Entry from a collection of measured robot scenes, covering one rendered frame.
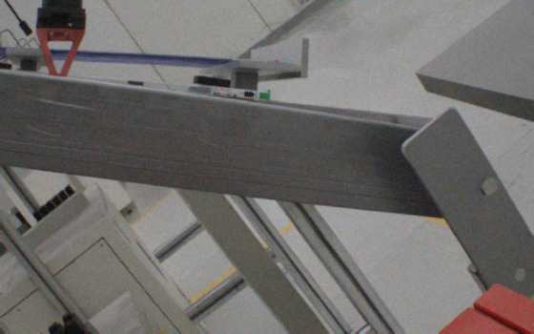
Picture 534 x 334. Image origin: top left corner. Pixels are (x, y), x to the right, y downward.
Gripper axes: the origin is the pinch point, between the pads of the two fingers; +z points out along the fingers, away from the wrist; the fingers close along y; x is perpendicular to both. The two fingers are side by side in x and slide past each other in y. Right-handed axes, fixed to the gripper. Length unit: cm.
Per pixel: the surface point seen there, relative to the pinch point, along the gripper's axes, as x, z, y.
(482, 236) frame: 29, 10, 65
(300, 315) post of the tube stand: 44, 41, -30
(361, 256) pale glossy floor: 89, 49, -121
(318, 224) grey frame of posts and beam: 40.1, 21.1, -9.7
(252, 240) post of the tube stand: 34, 27, -30
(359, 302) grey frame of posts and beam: 48, 34, -10
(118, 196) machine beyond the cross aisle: 38, 73, -440
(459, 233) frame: 27, 10, 65
